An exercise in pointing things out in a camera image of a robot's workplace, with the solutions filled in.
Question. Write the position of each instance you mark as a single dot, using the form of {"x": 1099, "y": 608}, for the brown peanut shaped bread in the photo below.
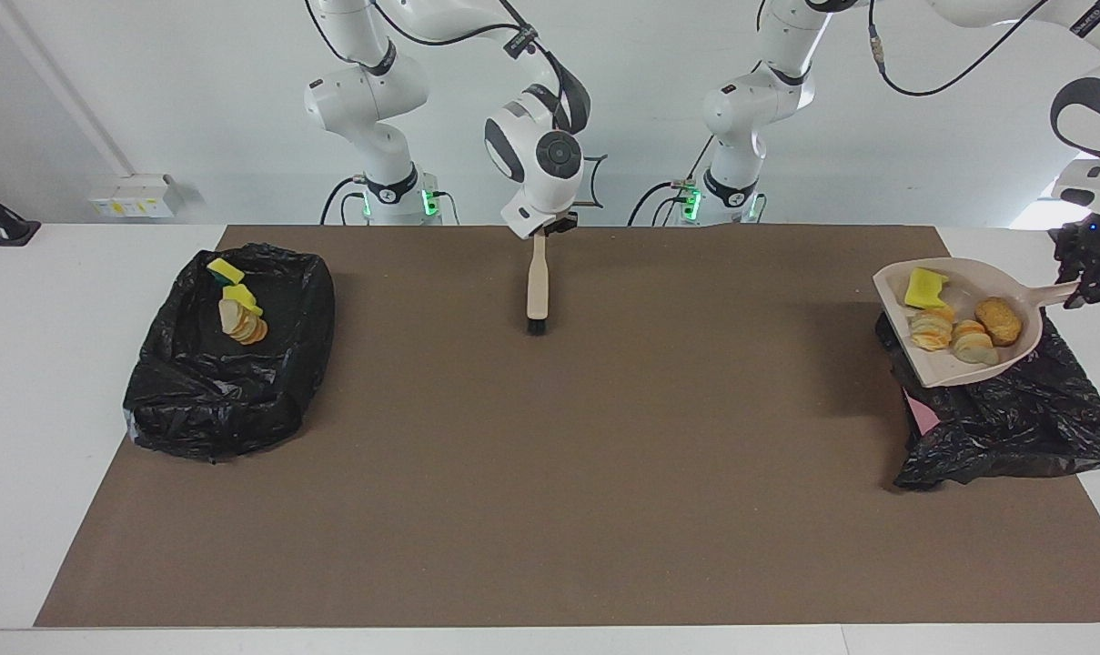
{"x": 999, "y": 321}

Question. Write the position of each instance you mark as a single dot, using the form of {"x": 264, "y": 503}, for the crumpled black trash bag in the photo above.
{"x": 1004, "y": 428}

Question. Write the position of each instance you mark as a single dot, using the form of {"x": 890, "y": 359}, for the black clamp stand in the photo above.
{"x": 4, "y": 227}

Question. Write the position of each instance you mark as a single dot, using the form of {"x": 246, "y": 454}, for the white wall socket box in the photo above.
{"x": 136, "y": 196}

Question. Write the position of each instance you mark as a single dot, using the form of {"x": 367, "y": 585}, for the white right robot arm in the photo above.
{"x": 368, "y": 91}

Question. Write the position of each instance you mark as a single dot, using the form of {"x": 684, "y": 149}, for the yellow sponge with green pad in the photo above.
{"x": 226, "y": 271}

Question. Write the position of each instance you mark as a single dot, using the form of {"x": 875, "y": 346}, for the brown table mat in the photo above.
{"x": 550, "y": 509}

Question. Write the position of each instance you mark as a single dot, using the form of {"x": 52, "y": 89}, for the beige brush with black bristles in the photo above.
{"x": 538, "y": 282}

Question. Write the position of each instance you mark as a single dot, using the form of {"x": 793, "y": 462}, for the beige plastic dustpan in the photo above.
{"x": 973, "y": 282}

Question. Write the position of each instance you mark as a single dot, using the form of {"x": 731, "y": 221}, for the yellow sponge piece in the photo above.
{"x": 925, "y": 287}
{"x": 242, "y": 298}

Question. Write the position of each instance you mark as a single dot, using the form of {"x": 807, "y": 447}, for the orange striped croissant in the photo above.
{"x": 932, "y": 330}
{"x": 974, "y": 344}

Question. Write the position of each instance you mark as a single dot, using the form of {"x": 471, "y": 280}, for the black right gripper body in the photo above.
{"x": 559, "y": 225}

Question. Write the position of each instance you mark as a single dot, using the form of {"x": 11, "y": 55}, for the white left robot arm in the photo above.
{"x": 750, "y": 109}

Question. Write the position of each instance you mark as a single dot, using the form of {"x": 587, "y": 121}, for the beige sliced bread chunk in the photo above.
{"x": 240, "y": 326}

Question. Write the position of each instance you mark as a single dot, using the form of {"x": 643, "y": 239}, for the black bag lined bin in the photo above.
{"x": 231, "y": 391}

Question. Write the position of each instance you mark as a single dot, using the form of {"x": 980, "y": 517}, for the pink plastic bin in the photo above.
{"x": 923, "y": 414}

